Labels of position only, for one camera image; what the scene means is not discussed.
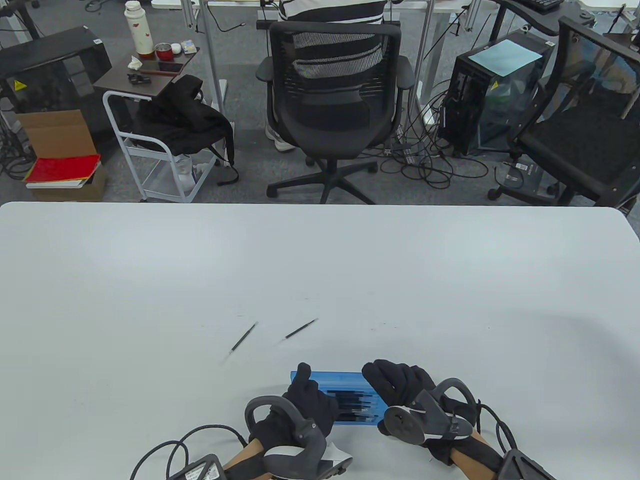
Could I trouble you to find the person's left hand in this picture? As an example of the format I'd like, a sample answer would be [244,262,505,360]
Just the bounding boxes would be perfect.
[248,362,341,453]

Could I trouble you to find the person's right hand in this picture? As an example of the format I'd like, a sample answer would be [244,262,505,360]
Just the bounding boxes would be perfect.
[362,358,502,466]

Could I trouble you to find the blue plastic stationery box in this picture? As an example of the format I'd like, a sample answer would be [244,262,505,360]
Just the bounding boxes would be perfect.
[290,371,387,427]

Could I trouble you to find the pile of black pen refills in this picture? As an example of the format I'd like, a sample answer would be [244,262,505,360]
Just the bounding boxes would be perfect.
[327,390,378,423]

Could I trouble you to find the pen refills group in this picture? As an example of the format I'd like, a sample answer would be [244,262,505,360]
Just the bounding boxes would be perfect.
[222,317,321,363]

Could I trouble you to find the person's right forearm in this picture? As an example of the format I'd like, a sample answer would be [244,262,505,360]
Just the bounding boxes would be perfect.
[450,432,506,480]

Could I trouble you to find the person's left forearm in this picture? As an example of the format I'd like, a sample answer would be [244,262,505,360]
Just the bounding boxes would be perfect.
[222,442,271,480]

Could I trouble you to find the low cardboard box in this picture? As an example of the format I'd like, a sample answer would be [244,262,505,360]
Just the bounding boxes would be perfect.
[30,165,107,203]

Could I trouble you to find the open cardboard box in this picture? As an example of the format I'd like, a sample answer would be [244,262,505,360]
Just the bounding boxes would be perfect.
[15,109,98,160]

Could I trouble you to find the grey black hand controller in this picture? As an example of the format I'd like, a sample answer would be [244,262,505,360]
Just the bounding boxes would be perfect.
[377,377,479,447]
[244,396,353,480]

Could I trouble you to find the black floor device with label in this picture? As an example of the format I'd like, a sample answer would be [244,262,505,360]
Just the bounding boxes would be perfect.
[497,160,551,201]

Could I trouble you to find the black mesh office chair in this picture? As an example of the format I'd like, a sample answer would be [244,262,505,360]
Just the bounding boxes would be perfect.
[256,21,417,205]

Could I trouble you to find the clear plastic bottle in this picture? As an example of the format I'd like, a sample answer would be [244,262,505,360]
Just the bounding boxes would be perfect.
[175,154,197,193]

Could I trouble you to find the black glass-sided computer tower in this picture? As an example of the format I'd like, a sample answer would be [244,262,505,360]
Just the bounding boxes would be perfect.
[437,30,557,157]

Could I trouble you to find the black mesh armchair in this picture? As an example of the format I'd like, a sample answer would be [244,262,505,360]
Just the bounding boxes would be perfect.
[487,15,640,208]

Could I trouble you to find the black backpack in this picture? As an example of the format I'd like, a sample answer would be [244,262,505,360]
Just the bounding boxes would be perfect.
[131,75,241,187]

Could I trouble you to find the white book stack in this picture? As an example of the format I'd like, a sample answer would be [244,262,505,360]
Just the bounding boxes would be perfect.
[25,177,88,191]

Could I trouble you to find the red folder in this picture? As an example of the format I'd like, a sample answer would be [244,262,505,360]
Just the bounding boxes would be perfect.
[23,154,102,184]

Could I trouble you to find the light blue paper sheet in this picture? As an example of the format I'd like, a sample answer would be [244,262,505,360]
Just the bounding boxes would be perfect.
[468,40,543,77]

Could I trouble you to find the white desk with metal legs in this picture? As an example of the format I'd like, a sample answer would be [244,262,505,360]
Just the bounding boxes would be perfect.
[150,0,473,126]

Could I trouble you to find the white cart with dark top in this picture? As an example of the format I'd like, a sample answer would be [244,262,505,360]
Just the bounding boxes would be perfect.
[93,46,221,204]

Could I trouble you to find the black desk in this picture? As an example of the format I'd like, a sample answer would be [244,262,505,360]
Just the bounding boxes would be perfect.
[492,0,601,36]

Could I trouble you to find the white thermos bottle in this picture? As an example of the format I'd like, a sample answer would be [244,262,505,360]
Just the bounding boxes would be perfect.
[123,0,155,57]

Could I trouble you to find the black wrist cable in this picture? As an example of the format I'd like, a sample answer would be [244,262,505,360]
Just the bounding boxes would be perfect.
[131,424,251,480]
[475,400,518,453]

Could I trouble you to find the tangled black floor cables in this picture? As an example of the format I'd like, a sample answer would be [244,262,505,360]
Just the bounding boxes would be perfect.
[380,75,491,190]

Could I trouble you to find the dangling black cable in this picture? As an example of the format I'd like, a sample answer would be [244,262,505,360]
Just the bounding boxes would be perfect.
[205,2,247,34]

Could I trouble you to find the black desk frame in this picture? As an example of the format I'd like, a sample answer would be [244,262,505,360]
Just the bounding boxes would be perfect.
[0,0,43,41]

